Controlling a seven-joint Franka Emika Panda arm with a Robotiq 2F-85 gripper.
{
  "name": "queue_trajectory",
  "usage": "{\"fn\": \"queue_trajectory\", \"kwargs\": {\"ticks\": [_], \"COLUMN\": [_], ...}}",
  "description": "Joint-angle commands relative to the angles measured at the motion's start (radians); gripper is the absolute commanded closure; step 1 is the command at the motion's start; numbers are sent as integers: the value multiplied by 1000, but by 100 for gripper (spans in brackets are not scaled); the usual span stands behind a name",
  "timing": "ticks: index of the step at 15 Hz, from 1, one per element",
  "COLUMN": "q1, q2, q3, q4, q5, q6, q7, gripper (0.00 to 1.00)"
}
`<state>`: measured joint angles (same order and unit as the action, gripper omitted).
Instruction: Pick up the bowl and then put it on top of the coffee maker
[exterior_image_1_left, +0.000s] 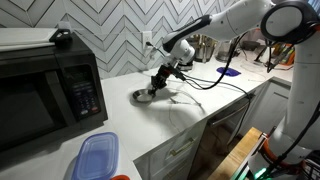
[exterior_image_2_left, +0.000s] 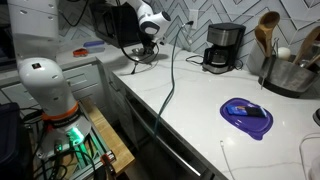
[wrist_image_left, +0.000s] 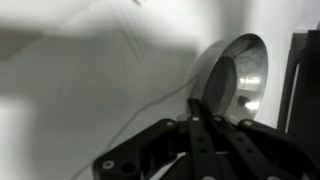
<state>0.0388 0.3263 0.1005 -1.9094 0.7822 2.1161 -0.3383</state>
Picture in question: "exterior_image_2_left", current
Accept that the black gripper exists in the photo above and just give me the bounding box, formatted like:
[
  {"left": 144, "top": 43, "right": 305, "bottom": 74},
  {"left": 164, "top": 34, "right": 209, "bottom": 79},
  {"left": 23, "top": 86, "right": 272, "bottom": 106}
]
[{"left": 143, "top": 32, "right": 166, "bottom": 56}]

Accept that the silver metal bowl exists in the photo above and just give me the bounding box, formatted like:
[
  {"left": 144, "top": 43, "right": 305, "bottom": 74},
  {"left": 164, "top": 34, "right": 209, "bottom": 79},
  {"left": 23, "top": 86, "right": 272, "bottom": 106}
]
[{"left": 131, "top": 47, "right": 158, "bottom": 64}]

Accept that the black silver coffee maker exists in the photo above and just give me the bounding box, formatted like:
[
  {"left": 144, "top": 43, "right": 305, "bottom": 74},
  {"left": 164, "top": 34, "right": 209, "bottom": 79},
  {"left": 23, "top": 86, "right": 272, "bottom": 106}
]
[{"left": 201, "top": 22, "right": 247, "bottom": 75}]

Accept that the wooden spoon with round bowl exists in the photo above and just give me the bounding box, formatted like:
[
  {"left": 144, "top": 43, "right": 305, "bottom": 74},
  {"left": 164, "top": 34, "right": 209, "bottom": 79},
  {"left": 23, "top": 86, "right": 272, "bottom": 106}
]
[{"left": 254, "top": 10, "right": 281, "bottom": 58}]

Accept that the black microwave oven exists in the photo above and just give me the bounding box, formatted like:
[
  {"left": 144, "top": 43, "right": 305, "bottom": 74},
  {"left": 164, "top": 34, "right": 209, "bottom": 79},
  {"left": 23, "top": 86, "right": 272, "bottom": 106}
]
[{"left": 89, "top": 1, "right": 153, "bottom": 49}]

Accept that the blue lidded plastic container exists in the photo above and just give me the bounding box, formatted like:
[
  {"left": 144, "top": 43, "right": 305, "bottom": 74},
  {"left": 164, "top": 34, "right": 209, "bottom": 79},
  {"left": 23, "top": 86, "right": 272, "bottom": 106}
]
[{"left": 82, "top": 40, "right": 106, "bottom": 55}]

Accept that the orange round lid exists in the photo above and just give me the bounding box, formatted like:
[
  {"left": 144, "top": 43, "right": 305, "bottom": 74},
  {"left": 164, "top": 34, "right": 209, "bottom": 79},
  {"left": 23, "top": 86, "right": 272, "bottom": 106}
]
[{"left": 72, "top": 48, "right": 90, "bottom": 58}]

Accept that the wooden board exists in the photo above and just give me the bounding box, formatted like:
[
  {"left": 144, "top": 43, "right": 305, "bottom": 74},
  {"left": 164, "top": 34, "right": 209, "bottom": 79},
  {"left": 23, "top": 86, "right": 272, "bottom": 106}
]
[{"left": 79, "top": 96, "right": 136, "bottom": 176}]

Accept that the white ceramic jar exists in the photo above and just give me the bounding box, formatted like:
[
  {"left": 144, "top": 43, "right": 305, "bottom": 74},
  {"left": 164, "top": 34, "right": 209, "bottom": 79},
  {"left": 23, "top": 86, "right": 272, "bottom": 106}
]
[{"left": 246, "top": 39, "right": 268, "bottom": 77}]

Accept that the blue black snack packet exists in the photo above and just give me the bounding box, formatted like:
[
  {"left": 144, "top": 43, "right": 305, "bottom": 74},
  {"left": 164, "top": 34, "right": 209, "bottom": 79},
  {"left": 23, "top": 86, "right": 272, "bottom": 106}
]
[{"left": 225, "top": 103, "right": 268, "bottom": 119}]

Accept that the red clamp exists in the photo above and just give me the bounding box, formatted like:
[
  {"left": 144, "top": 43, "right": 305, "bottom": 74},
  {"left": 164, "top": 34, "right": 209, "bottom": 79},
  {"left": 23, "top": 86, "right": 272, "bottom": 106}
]
[{"left": 99, "top": 153, "right": 117, "bottom": 180}]

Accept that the blue plastic plate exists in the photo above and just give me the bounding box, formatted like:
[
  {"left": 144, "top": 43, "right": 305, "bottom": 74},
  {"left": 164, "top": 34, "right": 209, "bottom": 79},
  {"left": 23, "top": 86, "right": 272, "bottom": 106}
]
[{"left": 219, "top": 97, "right": 275, "bottom": 141}]

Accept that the white round utensil head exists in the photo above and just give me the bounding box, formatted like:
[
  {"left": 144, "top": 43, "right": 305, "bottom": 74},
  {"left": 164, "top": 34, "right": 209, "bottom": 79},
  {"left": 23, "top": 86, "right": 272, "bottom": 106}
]
[{"left": 276, "top": 46, "right": 292, "bottom": 62}]

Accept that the metal utensil holder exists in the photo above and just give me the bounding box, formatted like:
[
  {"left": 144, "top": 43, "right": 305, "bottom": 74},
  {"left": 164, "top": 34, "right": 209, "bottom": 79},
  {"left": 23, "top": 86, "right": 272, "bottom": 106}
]
[{"left": 257, "top": 54, "right": 320, "bottom": 99}]

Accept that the long wooden spatula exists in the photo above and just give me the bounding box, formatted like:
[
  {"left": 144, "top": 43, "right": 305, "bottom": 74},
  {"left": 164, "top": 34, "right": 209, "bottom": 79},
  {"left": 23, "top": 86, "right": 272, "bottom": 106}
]
[{"left": 292, "top": 25, "right": 320, "bottom": 65}]

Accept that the black storage box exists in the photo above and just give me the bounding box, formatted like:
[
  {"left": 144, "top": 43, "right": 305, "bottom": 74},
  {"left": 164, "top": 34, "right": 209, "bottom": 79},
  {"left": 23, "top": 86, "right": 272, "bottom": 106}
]
[{"left": 0, "top": 102, "right": 33, "bottom": 180}]

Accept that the black round object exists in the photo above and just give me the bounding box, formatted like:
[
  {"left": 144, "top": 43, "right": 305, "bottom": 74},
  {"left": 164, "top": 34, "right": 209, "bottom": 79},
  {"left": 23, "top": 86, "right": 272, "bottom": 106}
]
[{"left": 312, "top": 107, "right": 320, "bottom": 127}]

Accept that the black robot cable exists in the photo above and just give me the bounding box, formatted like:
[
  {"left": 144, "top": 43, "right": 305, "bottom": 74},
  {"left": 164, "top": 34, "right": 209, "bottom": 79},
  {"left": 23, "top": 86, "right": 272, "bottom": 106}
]
[{"left": 114, "top": 0, "right": 160, "bottom": 65}]

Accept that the green power cable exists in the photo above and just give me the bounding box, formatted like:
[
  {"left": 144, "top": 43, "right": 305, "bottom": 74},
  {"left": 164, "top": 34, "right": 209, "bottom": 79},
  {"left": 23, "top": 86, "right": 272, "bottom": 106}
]
[{"left": 152, "top": 21, "right": 195, "bottom": 136}]

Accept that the black coffee maker cord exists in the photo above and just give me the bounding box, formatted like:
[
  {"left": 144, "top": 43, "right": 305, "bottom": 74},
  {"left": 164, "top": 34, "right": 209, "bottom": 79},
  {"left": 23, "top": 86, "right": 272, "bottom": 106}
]
[{"left": 184, "top": 54, "right": 206, "bottom": 67}]

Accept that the white wall outlet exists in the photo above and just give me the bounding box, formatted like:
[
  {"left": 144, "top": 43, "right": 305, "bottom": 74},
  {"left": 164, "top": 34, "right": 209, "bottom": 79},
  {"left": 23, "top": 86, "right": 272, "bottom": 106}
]
[{"left": 188, "top": 8, "right": 200, "bottom": 31}]

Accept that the long metal oven handle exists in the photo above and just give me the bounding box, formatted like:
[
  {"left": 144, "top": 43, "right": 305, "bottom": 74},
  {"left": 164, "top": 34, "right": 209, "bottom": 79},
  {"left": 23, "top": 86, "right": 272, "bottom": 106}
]
[{"left": 123, "top": 95, "right": 203, "bottom": 178}]

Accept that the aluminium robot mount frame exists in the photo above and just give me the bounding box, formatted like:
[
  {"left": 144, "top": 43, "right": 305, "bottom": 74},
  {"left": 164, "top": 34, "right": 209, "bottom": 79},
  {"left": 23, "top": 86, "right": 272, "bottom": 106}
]
[{"left": 33, "top": 128, "right": 118, "bottom": 180}]

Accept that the thin white charging cable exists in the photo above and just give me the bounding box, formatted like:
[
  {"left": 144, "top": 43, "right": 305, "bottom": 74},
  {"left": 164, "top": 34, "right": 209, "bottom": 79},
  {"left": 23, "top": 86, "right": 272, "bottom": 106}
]
[{"left": 219, "top": 139, "right": 237, "bottom": 180}]

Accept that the looped white cable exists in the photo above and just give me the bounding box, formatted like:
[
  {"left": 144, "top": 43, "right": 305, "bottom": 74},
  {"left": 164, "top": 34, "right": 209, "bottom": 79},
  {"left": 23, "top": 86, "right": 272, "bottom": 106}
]
[{"left": 298, "top": 132, "right": 320, "bottom": 180}]

